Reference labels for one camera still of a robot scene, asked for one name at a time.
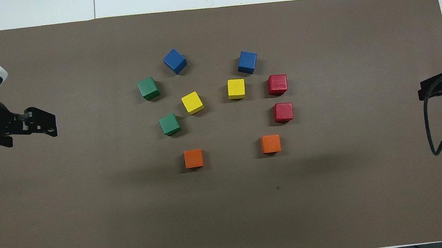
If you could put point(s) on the green wooden cube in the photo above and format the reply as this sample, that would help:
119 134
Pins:
170 124
148 88

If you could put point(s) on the red wooden cube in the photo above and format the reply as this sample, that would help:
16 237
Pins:
283 112
277 84

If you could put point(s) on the brown table mat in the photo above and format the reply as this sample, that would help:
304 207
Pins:
91 213

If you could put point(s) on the blue wooden cube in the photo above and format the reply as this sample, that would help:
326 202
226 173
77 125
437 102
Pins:
247 62
175 61

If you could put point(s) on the yellow wooden cube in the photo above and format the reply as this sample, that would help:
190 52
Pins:
192 103
236 89

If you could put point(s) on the orange wooden cube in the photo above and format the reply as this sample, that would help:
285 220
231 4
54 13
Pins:
194 158
270 144

